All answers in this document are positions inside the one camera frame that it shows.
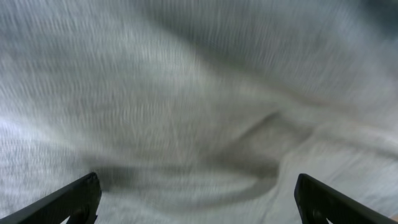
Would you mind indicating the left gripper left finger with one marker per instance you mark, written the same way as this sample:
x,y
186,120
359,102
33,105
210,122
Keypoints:
x,y
76,203

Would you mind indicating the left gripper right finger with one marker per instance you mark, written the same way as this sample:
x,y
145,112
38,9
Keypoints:
x,y
318,203

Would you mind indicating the light blue denim shorts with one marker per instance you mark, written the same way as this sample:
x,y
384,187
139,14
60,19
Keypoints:
x,y
199,111

